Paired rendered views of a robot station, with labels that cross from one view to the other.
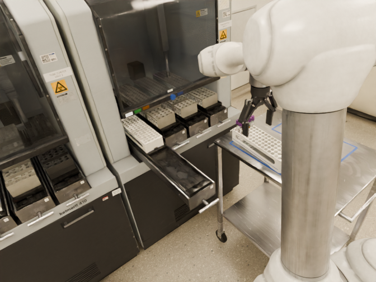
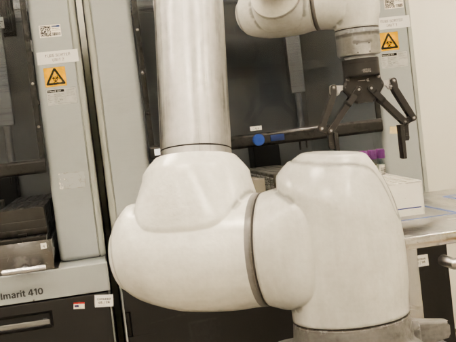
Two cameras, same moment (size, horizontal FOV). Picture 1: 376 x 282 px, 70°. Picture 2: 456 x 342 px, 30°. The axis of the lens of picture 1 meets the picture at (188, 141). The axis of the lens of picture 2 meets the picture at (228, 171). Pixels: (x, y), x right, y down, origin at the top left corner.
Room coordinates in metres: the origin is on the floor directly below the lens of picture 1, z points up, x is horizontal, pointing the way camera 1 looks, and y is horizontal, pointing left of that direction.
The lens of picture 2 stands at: (-0.75, -0.77, 1.02)
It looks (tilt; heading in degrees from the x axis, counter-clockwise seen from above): 3 degrees down; 25
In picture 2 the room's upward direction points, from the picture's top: 7 degrees counter-clockwise
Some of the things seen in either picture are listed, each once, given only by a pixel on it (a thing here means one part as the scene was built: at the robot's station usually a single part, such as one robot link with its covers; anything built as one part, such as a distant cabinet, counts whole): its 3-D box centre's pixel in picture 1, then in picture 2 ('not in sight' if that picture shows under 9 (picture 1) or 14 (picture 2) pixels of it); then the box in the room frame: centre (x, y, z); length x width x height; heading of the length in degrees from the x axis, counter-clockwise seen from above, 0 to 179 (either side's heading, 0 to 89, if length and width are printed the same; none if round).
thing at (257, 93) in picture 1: (259, 94); (362, 80); (0.95, -0.31, 1.08); 0.08 x 0.07 x 0.09; 118
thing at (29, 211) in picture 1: (21, 169); not in sight; (1.03, 0.83, 0.78); 0.73 x 0.14 x 0.09; 33
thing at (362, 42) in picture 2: (261, 77); (358, 44); (0.95, -0.31, 1.16); 0.09 x 0.09 x 0.06
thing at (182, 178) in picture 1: (160, 157); not in sight; (1.00, 0.14, 0.78); 0.73 x 0.14 x 0.09; 33
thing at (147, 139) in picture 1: (140, 133); not in sight; (1.15, 0.24, 0.83); 0.30 x 0.10 x 0.06; 33
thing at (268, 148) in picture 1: (262, 145); (378, 194); (0.92, -0.32, 0.85); 0.30 x 0.10 x 0.06; 28
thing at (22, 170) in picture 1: (20, 176); not in sight; (0.89, 0.73, 0.85); 0.12 x 0.02 x 0.06; 123
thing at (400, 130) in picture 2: (269, 117); (402, 141); (0.98, -0.37, 0.95); 0.03 x 0.01 x 0.07; 28
